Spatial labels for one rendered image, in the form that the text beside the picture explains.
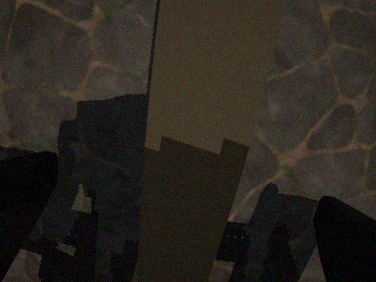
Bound long brown wooden rail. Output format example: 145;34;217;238
136;0;285;282

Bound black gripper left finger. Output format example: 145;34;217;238
0;150;59;282

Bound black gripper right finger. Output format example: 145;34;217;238
313;196;376;282

